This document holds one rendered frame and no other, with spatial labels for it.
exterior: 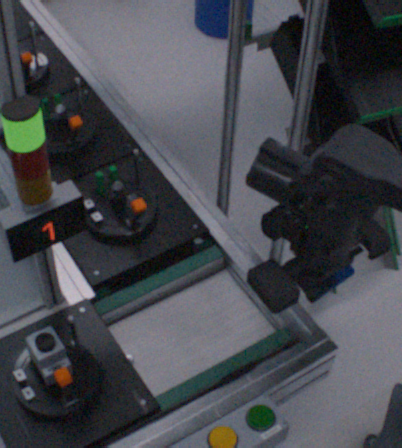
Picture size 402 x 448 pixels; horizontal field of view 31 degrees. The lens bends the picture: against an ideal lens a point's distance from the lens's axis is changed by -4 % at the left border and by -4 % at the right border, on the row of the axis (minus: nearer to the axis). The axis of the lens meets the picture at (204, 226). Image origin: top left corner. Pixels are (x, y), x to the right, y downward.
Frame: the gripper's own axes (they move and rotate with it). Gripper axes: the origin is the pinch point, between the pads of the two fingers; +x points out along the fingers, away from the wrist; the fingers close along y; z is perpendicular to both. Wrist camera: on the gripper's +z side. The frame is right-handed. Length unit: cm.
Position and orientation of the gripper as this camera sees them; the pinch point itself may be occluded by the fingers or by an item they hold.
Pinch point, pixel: (315, 284)
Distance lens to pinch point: 93.5
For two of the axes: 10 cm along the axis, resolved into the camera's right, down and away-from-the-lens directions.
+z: -5.4, -6.6, 5.2
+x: -0.4, 6.4, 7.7
